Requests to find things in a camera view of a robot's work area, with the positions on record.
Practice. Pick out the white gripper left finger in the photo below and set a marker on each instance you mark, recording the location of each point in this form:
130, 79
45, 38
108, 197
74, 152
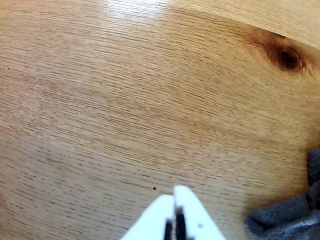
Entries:
152, 220

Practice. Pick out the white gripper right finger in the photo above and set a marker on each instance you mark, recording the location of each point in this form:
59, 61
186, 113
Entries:
197, 220

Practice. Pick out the grey fuzzy sock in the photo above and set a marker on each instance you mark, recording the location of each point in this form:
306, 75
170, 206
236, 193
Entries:
285, 220

